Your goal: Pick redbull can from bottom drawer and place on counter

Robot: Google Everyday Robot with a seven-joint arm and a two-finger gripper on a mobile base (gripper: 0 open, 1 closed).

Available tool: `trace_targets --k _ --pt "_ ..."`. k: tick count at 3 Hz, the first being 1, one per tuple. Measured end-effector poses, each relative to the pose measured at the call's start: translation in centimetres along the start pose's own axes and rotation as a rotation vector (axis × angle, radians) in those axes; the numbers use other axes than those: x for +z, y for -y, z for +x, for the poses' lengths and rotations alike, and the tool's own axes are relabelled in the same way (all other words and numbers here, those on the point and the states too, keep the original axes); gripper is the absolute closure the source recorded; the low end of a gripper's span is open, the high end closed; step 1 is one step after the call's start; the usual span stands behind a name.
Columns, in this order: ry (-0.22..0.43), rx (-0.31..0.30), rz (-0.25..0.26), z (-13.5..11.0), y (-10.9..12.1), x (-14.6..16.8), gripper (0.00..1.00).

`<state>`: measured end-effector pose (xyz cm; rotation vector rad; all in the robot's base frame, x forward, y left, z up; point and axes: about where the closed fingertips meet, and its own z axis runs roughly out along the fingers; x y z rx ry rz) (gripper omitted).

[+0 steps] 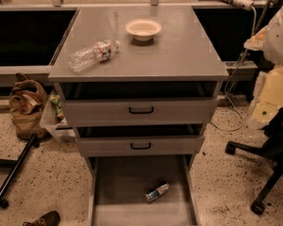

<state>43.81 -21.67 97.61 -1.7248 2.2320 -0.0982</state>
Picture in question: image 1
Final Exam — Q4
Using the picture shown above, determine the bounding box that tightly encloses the blue silver redbull can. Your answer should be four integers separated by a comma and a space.
145, 182, 170, 203

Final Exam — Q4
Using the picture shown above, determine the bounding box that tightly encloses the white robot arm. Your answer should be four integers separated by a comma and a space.
244, 6, 283, 129

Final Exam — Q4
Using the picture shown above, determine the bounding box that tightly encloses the grey drawer cabinet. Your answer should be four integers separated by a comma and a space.
47, 5, 230, 226

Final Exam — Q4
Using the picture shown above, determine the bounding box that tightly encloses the top grey drawer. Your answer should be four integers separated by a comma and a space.
55, 83, 218, 127

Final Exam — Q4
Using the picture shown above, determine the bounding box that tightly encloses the grey drawer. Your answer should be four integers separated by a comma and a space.
55, 83, 218, 127
88, 155, 200, 226
76, 124, 205, 157

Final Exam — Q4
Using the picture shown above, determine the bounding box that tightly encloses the middle grey drawer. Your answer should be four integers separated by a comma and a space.
76, 124, 205, 157

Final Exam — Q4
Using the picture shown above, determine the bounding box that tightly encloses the bottom grey drawer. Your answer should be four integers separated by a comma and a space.
88, 155, 200, 226

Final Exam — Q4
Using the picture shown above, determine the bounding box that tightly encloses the clear plastic water bottle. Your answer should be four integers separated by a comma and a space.
68, 39, 120, 73

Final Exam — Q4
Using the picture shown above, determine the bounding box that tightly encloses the white paper bowl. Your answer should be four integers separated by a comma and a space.
125, 19, 162, 41

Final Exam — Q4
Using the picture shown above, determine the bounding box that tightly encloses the green snack packet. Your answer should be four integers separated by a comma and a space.
50, 94, 64, 121

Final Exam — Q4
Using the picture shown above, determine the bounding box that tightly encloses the clear plastic bin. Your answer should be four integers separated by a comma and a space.
40, 93, 75, 142

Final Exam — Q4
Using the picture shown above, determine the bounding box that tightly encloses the black metal stand leg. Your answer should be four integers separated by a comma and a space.
0, 134, 40, 209

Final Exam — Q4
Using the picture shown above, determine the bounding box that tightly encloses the brown canvas bag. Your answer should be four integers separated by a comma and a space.
8, 73, 50, 139

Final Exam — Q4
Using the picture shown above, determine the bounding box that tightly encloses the black office chair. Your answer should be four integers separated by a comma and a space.
225, 107, 283, 216

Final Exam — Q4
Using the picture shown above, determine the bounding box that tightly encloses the brown shoe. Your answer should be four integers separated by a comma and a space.
23, 211, 60, 226

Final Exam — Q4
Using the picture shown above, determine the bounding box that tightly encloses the grey hanging cable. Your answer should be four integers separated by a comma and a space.
210, 3, 276, 133

